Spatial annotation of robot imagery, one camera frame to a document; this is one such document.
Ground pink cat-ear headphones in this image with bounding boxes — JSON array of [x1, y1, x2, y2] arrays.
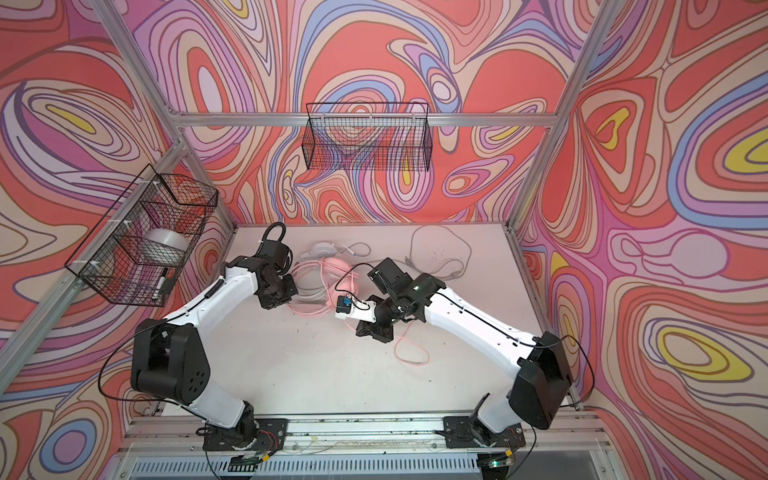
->
[[288, 257, 359, 318]]

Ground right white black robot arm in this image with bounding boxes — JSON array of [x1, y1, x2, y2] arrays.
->
[[335, 258, 573, 434]]

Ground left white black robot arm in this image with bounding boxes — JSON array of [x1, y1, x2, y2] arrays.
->
[[131, 240, 297, 429]]

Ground white headphones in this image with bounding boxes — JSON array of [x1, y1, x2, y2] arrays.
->
[[294, 242, 350, 305]]

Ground black marker in basket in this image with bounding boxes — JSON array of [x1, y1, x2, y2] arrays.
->
[[152, 273, 177, 302]]

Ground white tape roll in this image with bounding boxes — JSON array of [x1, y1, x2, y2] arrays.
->
[[141, 228, 189, 267]]

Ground grey white headphone cable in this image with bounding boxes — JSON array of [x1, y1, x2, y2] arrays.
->
[[338, 224, 474, 283]]

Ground black wire basket left wall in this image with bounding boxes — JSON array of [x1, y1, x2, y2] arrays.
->
[[65, 166, 219, 307]]

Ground black wire basket wall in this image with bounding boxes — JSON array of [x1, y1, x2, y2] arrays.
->
[[65, 166, 219, 307], [301, 101, 433, 172]]

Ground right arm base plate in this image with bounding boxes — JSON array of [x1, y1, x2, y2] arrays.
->
[[435, 416, 526, 451]]

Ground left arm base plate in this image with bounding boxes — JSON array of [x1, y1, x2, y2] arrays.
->
[[197, 418, 289, 453]]

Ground black wire basket back wall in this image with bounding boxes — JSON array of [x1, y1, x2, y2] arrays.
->
[[301, 101, 433, 172]]

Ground aluminium front rail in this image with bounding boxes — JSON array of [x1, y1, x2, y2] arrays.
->
[[118, 409, 614, 456]]

